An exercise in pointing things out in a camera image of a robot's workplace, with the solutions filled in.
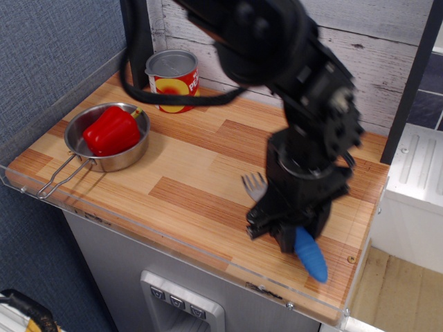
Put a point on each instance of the dark frame post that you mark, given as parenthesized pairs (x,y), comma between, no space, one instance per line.
(138,37)
(420,62)

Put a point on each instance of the red yellow tin can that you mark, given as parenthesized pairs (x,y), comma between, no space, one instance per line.
(173,72)

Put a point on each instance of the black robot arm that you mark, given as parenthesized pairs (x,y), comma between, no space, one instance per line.
(276,44)

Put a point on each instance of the dark right frame post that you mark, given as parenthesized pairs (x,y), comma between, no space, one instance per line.
(420,62)

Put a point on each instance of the small steel pan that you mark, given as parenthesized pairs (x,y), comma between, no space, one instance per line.
(81,156)

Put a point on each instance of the blue handled metal fork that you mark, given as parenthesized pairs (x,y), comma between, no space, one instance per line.
(305,247)

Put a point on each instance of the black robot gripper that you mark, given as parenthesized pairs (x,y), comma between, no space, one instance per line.
(302,181)

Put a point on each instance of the red bell pepper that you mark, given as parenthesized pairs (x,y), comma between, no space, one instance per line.
(113,132)

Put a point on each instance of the white appliance at right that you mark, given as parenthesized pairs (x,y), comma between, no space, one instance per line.
(408,222)

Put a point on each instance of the dark left frame post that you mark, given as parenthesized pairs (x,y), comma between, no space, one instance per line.
(138,37)

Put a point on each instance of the grey cabinet with dispenser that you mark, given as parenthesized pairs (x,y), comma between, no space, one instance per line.
(117,262)

